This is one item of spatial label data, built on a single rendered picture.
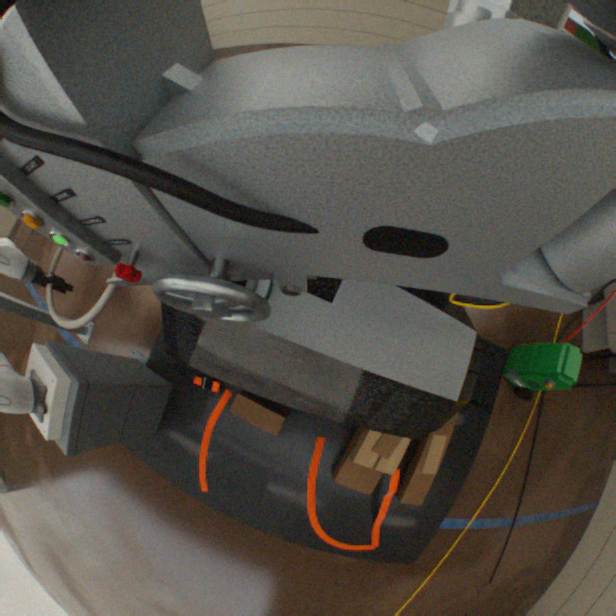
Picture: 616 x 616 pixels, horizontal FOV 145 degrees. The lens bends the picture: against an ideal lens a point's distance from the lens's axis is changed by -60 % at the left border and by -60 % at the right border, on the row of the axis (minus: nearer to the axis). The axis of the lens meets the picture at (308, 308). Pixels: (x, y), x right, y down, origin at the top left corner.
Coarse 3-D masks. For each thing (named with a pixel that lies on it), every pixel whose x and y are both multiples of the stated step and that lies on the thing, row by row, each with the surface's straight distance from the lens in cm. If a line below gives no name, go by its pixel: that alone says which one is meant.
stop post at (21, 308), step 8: (0, 296) 203; (8, 296) 210; (0, 304) 205; (8, 304) 206; (16, 304) 208; (24, 304) 212; (16, 312) 210; (24, 312) 212; (32, 312) 214; (40, 312) 216; (48, 312) 224; (40, 320) 219; (48, 320) 222; (72, 320) 239; (64, 328) 231; (80, 328) 239; (88, 328) 244; (80, 336) 253; (88, 336) 242
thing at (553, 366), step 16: (512, 352) 204; (528, 352) 193; (544, 352) 186; (560, 352) 182; (576, 352) 186; (512, 368) 194; (528, 368) 185; (544, 368) 179; (560, 368) 178; (576, 368) 185; (528, 384) 198; (544, 384) 185; (560, 384) 183; (576, 384) 185; (592, 384) 181; (608, 384) 178; (528, 400) 213
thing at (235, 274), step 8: (232, 272) 46; (240, 272) 45; (248, 272) 44; (256, 272) 44; (264, 272) 43; (272, 272) 42; (112, 280) 84; (120, 280) 79; (144, 280) 69; (152, 280) 66; (232, 280) 50; (240, 280) 49; (288, 288) 39; (296, 288) 39
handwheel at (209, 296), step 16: (224, 272) 31; (160, 288) 27; (176, 288) 25; (192, 288) 23; (208, 288) 23; (224, 288) 23; (240, 288) 24; (176, 304) 34; (192, 304) 30; (208, 304) 28; (224, 304) 28; (240, 304) 25; (256, 304) 25; (224, 320) 36; (240, 320) 34; (256, 320) 32
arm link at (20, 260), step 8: (0, 248) 109; (8, 248) 110; (16, 248) 115; (0, 256) 109; (8, 256) 109; (16, 256) 110; (24, 256) 114; (0, 264) 109; (8, 264) 109; (16, 264) 110; (24, 264) 112; (8, 272) 111; (16, 272) 111; (24, 272) 113
